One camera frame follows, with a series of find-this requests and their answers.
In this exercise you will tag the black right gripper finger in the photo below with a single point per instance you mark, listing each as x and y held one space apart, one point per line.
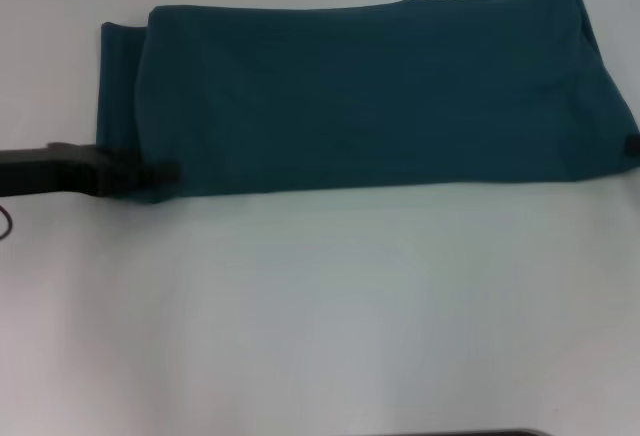
632 145

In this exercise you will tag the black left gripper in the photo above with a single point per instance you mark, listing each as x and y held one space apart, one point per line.
50 168

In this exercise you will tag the teal blue printed t-shirt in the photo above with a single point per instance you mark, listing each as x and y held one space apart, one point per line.
350 96

